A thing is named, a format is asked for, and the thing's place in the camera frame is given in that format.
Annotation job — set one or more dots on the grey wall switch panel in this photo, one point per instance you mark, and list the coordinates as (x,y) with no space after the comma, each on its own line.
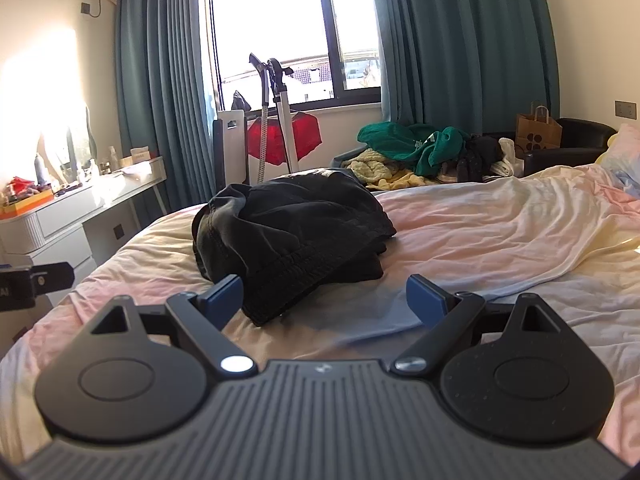
(626,109)

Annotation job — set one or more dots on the black shorts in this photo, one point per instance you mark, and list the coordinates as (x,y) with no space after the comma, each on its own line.
(295,230)

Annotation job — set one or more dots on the white bottle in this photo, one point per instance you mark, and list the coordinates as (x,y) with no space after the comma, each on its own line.
(113,159)

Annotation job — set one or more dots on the black framed window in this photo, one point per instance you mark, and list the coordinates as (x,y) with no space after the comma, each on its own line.
(280,15)

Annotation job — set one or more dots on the brown paper bag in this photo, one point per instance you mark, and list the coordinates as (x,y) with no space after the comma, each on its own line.
(537,132)

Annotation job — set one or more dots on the teal curtain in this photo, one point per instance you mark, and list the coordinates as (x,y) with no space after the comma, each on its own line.
(160,85)
(465,40)

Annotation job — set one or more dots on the green garment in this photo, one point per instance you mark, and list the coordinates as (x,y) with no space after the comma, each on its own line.
(400,142)

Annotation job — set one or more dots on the white folding board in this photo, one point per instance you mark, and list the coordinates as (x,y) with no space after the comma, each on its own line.
(232,145)

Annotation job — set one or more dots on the grey bottle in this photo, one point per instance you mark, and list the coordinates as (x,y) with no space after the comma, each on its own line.
(41,170)

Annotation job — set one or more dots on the beige box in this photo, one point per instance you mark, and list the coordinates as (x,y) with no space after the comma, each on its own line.
(136,156)

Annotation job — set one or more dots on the black wall socket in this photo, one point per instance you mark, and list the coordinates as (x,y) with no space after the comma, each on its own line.
(85,7)

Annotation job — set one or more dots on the yellow garment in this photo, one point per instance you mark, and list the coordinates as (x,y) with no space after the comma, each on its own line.
(372,167)

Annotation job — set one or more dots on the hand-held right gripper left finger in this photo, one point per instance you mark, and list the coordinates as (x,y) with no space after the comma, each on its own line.
(222,297)

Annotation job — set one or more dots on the red cloth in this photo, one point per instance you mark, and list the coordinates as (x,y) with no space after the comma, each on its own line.
(305,132)

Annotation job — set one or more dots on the orange tray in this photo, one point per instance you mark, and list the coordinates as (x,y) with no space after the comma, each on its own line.
(25,205)

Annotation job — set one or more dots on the bed with pastel sheet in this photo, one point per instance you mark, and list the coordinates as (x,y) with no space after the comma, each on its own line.
(500,240)

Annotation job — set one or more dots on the white dressing table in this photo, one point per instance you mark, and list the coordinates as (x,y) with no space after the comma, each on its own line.
(75,215)

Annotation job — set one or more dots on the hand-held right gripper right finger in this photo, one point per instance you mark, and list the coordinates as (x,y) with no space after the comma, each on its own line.
(425,300)

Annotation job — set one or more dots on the garment steamer stand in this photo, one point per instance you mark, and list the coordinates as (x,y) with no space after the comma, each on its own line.
(280,110)

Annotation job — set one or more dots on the black garment pile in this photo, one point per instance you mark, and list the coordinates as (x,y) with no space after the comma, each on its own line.
(480,155)

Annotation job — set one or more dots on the dark cloth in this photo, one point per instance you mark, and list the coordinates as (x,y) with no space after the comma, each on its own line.
(241,101)

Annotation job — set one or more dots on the white garment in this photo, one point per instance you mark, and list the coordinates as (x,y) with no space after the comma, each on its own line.
(507,157)

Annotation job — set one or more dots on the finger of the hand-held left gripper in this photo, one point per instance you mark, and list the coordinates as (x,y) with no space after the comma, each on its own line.
(52,277)

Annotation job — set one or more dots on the black leather sofa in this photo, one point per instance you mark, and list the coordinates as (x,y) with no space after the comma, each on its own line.
(585,142)

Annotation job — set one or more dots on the pastel pillow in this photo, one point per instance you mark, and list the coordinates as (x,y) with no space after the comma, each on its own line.
(625,155)

